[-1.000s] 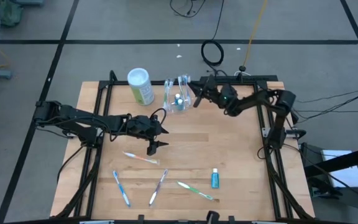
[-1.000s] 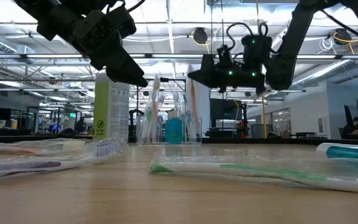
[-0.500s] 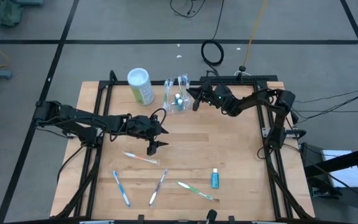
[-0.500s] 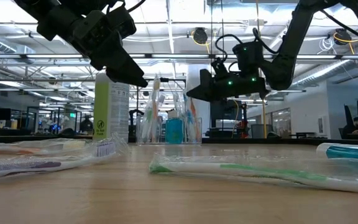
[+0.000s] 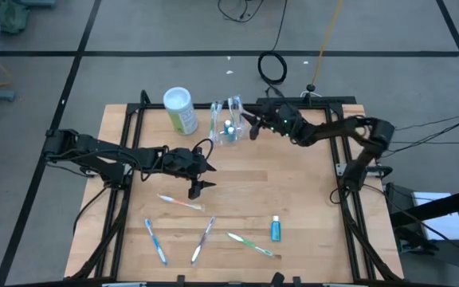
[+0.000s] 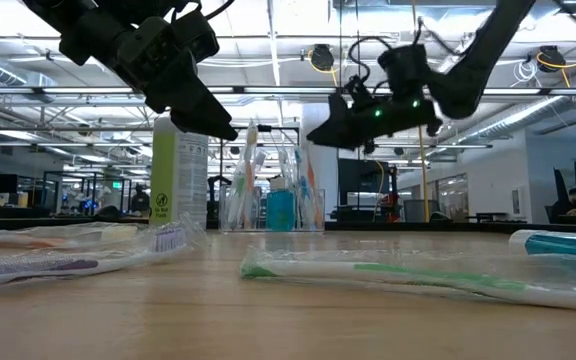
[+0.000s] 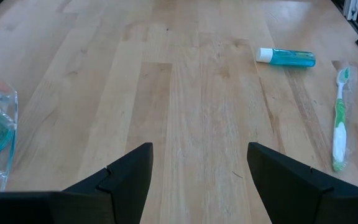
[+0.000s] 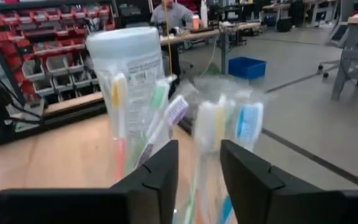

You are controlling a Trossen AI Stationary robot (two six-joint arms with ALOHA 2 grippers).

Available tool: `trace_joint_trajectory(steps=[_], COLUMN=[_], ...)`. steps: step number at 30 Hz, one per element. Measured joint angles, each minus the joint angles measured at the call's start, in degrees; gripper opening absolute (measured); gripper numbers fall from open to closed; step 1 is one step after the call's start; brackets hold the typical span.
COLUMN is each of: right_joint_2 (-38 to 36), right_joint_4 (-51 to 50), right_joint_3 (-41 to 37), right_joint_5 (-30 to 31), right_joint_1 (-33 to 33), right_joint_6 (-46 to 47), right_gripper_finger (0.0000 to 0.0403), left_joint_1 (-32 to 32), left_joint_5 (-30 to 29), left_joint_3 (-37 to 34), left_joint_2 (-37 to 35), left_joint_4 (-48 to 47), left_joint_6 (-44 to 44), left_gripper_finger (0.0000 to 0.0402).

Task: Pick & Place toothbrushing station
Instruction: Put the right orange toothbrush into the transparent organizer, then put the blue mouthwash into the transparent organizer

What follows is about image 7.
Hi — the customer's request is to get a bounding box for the green toothbrush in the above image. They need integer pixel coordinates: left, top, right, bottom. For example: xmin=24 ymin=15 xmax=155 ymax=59
xmin=331 ymin=62 xmax=358 ymax=174

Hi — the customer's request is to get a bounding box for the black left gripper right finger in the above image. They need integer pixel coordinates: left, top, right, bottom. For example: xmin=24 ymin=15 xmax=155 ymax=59
xmin=247 ymin=142 xmax=358 ymax=224

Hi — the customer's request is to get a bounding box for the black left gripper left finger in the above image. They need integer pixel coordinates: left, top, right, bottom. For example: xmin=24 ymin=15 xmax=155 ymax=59
xmin=0 ymin=142 xmax=154 ymax=224

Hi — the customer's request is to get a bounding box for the silver aluminium bracket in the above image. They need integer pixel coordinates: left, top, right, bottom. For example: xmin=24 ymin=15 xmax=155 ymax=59
xmin=342 ymin=0 xmax=358 ymax=21

